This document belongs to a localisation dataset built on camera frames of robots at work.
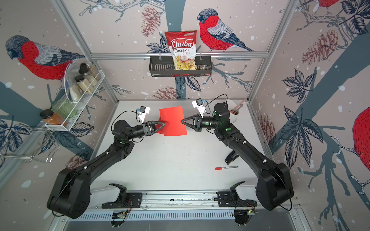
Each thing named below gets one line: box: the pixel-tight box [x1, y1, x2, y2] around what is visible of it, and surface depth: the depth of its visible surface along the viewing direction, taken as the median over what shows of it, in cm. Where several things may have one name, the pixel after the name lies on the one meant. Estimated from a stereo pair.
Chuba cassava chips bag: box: [164, 30, 198, 71], surface depth 83 cm
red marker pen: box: [214, 165, 239, 171], surface depth 86 cm
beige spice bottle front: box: [74, 74, 95, 95], surface depth 79 cm
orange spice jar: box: [39, 109, 68, 128], surface depth 63 cm
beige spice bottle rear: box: [79, 63, 102, 82], surface depth 85 cm
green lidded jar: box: [51, 98, 78, 118], surface depth 70 cm
